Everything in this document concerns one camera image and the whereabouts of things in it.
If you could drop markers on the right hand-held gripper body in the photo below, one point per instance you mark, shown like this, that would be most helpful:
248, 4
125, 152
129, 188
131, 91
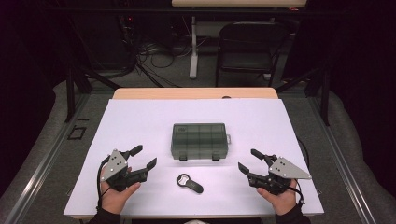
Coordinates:
285, 169

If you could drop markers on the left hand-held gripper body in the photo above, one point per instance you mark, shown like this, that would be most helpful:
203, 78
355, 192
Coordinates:
113, 165

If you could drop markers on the clear grey compartment storage box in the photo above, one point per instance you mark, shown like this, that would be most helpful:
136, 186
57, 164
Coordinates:
199, 141

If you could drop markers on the person's right hand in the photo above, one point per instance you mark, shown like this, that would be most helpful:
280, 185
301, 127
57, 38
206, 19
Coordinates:
281, 202

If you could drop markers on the person's left hand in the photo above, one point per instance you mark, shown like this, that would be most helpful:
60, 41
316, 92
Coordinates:
115, 199

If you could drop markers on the black bottle opener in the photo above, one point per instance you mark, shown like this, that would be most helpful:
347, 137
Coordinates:
194, 186

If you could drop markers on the black tape square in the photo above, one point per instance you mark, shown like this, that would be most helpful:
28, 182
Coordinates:
71, 133

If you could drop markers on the light wooden table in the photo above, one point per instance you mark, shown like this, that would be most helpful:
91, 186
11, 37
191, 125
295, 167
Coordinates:
193, 93

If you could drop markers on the black metal stand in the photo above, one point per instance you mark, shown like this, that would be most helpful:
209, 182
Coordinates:
70, 93
325, 99

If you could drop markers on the black folding chair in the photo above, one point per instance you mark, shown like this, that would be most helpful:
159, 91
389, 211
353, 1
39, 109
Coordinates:
246, 59

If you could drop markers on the desk with white leg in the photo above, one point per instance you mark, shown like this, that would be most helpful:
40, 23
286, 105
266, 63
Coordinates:
193, 62

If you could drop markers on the aluminium floor rail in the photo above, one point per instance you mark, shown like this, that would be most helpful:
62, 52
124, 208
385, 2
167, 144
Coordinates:
342, 165
46, 158

